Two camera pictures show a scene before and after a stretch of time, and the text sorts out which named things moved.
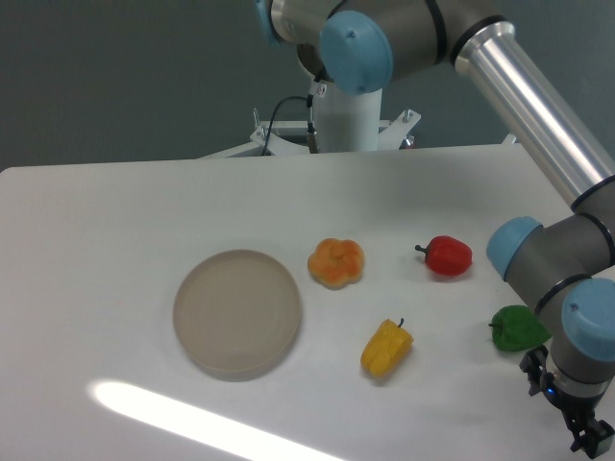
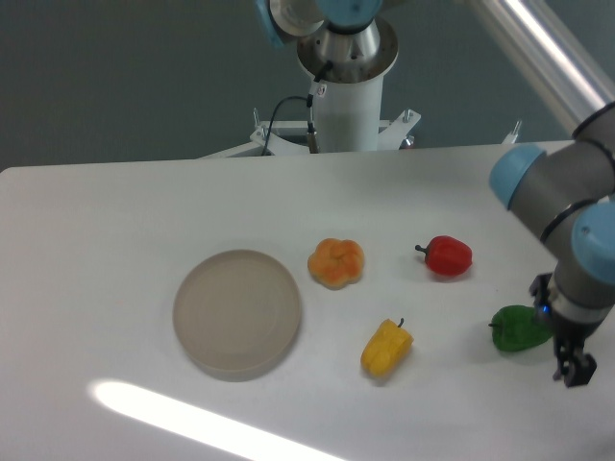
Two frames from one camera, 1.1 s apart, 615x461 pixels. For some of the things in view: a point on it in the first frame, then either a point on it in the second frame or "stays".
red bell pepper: (447, 255) stays
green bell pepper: (516, 327) stays
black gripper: (576, 410) to (576, 366)
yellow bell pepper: (387, 350) stays
